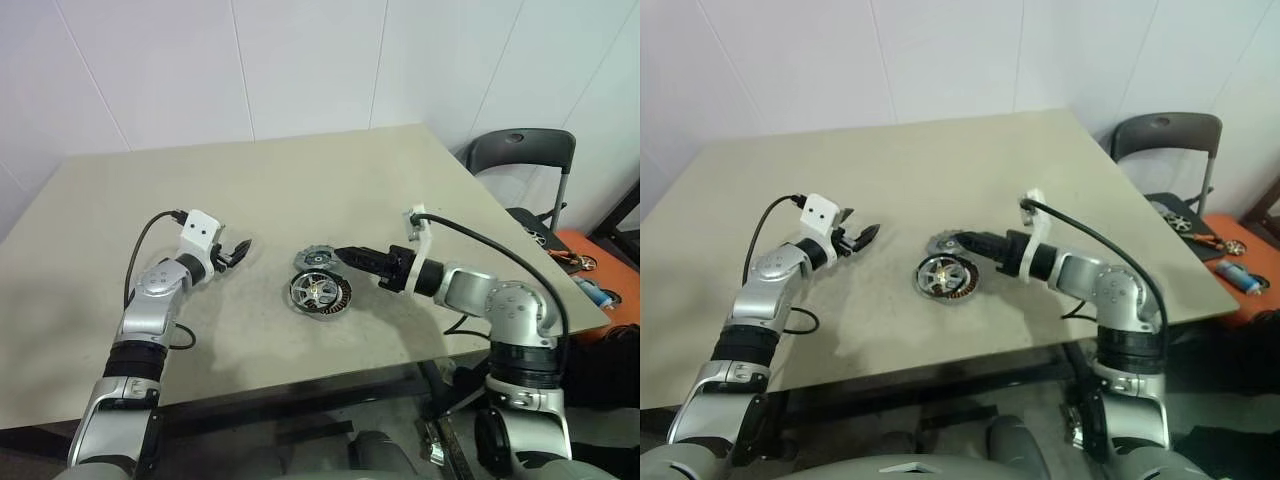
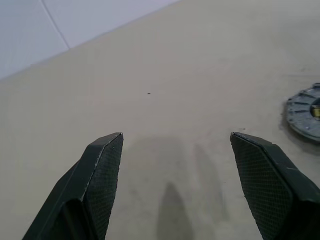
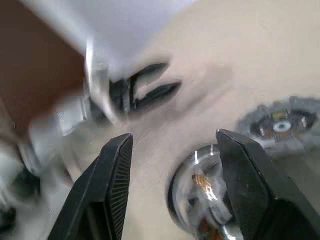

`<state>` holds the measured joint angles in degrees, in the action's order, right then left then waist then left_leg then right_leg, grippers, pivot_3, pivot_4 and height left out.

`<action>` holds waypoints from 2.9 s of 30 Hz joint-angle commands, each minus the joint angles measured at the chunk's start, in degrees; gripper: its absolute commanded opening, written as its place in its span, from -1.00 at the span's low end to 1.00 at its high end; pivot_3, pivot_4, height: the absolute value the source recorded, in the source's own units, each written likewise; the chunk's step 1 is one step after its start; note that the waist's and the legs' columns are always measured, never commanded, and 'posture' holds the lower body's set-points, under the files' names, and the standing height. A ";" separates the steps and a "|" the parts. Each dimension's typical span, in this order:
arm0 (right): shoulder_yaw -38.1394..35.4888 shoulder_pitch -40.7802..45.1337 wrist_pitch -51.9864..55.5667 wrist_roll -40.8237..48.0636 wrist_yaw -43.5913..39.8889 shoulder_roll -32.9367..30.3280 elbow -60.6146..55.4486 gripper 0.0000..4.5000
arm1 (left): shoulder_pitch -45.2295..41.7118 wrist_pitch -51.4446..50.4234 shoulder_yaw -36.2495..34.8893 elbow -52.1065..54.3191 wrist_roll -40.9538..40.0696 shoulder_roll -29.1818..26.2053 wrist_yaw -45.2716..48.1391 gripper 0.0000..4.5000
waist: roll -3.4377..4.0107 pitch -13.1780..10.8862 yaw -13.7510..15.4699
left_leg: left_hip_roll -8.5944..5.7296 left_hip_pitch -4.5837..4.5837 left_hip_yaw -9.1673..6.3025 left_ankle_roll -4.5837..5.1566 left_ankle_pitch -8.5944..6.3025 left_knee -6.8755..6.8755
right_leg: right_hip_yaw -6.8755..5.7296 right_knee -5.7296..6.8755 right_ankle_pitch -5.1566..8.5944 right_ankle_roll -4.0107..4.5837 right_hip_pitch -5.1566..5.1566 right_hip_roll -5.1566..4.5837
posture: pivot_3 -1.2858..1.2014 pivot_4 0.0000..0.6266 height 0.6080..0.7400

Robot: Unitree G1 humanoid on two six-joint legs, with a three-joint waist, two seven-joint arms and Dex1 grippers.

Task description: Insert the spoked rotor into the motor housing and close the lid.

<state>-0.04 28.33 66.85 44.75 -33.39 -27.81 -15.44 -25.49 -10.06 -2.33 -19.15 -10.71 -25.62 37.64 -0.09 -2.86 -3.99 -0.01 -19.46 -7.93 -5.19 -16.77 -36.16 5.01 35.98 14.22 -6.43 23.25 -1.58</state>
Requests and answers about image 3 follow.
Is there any brown wooden panel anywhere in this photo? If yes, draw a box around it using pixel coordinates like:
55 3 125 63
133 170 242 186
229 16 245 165
0 0 87 128

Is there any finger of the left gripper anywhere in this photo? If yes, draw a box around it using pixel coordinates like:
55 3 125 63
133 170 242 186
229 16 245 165
136 81 181 106
129 62 168 81

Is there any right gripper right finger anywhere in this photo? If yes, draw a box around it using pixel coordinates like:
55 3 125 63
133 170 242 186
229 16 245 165
215 128 320 240

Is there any silver rotor disc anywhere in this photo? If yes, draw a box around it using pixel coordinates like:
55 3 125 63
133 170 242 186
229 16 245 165
166 144 245 240

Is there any small grey gear plate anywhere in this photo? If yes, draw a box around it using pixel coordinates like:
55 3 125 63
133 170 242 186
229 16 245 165
236 96 320 157

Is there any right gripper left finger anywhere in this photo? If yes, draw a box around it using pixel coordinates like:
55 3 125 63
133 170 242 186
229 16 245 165
47 132 134 240

